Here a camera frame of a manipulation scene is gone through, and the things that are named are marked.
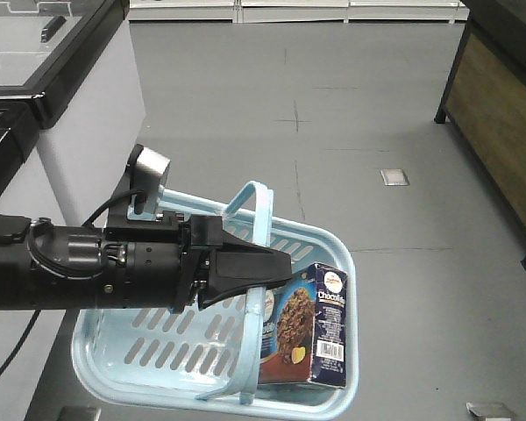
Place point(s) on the steel floor socket cover left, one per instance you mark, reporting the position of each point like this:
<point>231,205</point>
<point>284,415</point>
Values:
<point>79,413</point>

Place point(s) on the steel floor socket cover far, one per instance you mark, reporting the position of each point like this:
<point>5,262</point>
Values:
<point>394,177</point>

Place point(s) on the white chest freezer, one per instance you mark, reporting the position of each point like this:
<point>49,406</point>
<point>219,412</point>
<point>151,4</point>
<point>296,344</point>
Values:
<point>25,190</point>
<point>73,63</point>

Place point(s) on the chocolate cookie box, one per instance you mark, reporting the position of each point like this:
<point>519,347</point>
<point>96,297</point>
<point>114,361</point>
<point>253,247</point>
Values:
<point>303,333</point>

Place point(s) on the light blue plastic basket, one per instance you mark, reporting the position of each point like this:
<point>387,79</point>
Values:
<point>209,359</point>

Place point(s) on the steel floor socket cover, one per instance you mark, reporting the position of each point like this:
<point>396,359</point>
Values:
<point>394,177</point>
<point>79,413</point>

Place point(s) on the white shelf base row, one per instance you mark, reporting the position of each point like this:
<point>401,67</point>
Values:
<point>253,11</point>

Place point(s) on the far white chest freezer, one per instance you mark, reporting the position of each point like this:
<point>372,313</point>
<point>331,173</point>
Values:
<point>73,63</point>

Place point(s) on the dark wooden display stand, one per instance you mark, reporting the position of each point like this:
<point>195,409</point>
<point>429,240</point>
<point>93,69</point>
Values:
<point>485,97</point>

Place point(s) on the open floor socket with plug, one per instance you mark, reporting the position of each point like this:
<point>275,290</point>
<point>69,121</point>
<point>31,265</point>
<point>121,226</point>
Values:
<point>490,412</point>

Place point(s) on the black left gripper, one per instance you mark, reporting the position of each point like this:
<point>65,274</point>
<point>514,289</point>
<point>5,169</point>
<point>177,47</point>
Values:
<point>167,262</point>

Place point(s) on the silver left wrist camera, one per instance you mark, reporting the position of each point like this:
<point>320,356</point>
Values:
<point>148,172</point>

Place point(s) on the near white chest freezer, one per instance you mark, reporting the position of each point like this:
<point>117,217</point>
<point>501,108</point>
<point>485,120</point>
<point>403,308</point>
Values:
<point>25,190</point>

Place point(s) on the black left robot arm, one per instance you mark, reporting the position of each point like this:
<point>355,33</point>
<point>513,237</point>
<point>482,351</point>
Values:
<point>49,267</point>

